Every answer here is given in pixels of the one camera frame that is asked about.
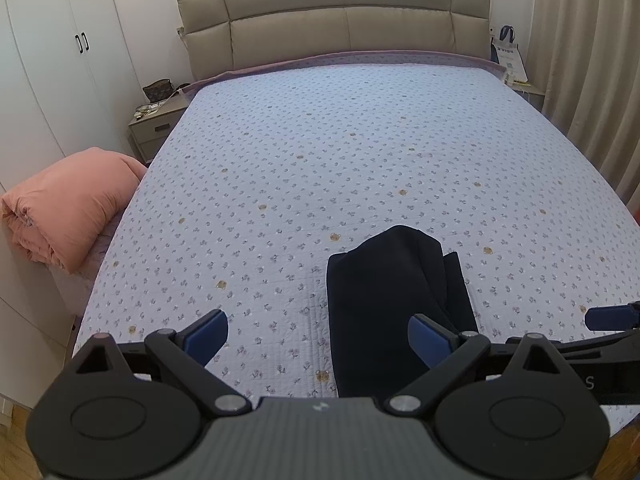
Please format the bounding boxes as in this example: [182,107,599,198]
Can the beige padded headboard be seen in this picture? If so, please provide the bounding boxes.
[176,0,493,83]

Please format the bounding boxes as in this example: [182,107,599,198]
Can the dark navy garment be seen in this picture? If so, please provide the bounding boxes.
[326,225,479,401]

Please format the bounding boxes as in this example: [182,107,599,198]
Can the white wardrobe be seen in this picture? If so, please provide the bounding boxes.
[0,0,147,407]

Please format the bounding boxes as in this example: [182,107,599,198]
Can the floral quilted bedspread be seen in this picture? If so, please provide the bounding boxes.
[74,51,640,443]

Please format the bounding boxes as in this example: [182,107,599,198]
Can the brown patterned pouch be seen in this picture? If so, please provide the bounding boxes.
[142,78,175,103]

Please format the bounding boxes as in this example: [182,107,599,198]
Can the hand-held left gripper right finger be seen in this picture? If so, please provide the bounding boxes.
[384,313,567,417]

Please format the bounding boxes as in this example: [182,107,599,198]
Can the cream pleated curtain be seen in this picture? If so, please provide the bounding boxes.
[530,0,640,228]

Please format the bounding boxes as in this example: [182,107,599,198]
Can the pink folded duvet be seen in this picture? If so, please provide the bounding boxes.
[0,147,149,276]

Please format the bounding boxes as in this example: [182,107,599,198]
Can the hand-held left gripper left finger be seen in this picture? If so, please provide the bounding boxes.
[75,309,252,417]

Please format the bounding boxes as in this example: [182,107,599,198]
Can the grey nightstand with drawers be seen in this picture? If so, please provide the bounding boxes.
[127,91,192,167]

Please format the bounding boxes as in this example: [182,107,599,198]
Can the white tote bag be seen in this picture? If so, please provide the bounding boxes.
[489,25,529,84]

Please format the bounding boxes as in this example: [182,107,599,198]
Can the white cable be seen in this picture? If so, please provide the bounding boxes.
[134,101,168,120]

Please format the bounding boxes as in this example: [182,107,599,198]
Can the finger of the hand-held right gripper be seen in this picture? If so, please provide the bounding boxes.
[584,301,640,332]

